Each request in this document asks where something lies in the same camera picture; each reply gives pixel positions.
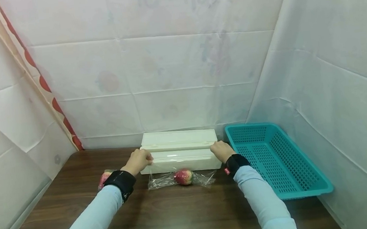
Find white cling film dispenser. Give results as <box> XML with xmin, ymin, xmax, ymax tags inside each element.
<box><xmin>136</xmin><ymin>126</ymin><xmax>223</xmax><ymax>176</ymax></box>

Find person's right forearm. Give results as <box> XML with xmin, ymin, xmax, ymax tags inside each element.
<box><xmin>232</xmin><ymin>162</ymin><xmax>300</xmax><ymax>229</ymax></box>

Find person's right hand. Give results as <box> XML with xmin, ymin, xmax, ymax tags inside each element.
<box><xmin>209</xmin><ymin>140</ymin><xmax>237</xmax><ymax>165</ymax></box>

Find person's left forearm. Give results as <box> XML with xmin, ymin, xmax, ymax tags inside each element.
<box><xmin>46</xmin><ymin>184</ymin><xmax>126</xmax><ymax>229</ymax></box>

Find person's left hand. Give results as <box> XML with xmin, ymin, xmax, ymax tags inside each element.
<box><xmin>119</xmin><ymin>147</ymin><xmax>156</xmax><ymax>178</ymax></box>

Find black wrist band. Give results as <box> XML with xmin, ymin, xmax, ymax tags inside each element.
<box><xmin>102</xmin><ymin>168</ymin><xmax>139</xmax><ymax>205</ymax></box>
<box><xmin>222</xmin><ymin>153</ymin><xmax>252</xmax><ymax>179</ymax></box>

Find red apple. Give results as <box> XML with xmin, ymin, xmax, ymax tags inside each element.
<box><xmin>173</xmin><ymin>168</ymin><xmax>194</xmax><ymax>187</ymax></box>
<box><xmin>96</xmin><ymin>169</ymin><xmax>116</xmax><ymax>191</ymax></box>

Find teal plastic basket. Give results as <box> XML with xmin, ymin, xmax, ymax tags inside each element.
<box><xmin>224</xmin><ymin>116</ymin><xmax>335</xmax><ymax>205</ymax></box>

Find clear cling film sheet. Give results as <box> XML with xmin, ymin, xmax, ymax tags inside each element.
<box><xmin>145</xmin><ymin>155</ymin><xmax>224</xmax><ymax>193</ymax></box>

